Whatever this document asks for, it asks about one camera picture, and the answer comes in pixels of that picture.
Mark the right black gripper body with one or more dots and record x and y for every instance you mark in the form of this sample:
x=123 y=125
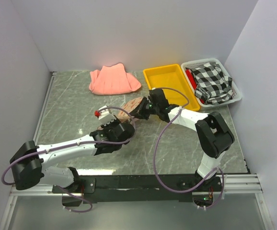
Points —
x=146 y=109

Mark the pink mesh laundry bag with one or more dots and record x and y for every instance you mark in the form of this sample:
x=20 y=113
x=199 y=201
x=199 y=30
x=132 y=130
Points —
x=129 y=107

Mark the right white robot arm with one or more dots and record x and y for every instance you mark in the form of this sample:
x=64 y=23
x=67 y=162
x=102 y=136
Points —
x=213 y=133

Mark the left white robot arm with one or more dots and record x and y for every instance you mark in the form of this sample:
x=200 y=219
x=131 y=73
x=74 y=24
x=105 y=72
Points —
x=33 y=164

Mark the yellow plastic tray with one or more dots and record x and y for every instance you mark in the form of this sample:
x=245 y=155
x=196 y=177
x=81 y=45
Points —
x=177 y=89

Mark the red cloth in basket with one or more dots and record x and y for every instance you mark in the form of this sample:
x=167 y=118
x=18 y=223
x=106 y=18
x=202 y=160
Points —
x=191 y=78

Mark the pink pleated skirt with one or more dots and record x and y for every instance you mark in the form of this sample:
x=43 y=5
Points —
x=113 y=80

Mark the black base beam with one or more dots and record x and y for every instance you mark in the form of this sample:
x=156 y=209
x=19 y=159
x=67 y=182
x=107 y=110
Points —
x=119 y=188

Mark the black white checkered cloth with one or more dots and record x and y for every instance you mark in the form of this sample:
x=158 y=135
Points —
x=212 y=86

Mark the white plastic basket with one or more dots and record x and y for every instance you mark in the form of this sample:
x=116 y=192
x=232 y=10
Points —
x=236 y=95

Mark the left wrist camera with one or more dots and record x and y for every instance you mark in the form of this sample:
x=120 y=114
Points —
x=104 y=115

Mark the aluminium rail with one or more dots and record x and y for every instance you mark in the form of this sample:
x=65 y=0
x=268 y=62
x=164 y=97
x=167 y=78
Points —
x=234 y=184

